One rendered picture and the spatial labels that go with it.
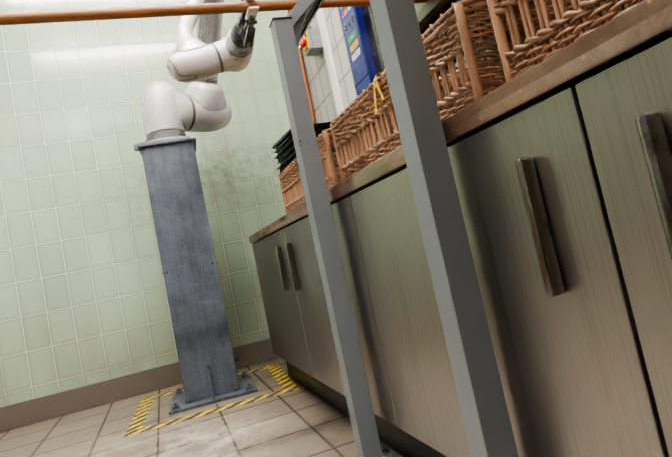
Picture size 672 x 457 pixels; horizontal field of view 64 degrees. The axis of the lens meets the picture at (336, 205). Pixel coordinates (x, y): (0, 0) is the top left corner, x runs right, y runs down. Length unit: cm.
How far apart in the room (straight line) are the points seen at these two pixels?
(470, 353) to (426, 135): 26
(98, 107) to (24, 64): 37
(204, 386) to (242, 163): 114
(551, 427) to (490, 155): 30
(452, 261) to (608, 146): 23
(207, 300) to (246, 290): 58
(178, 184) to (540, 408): 173
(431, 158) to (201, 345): 162
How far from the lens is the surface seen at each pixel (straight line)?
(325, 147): 129
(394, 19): 69
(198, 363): 215
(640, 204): 49
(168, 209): 215
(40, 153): 278
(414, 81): 67
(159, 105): 226
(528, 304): 63
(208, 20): 238
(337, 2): 175
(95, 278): 267
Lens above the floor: 45
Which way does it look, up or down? 5 degrees up
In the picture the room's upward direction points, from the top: 12 degrees counter-clockwise
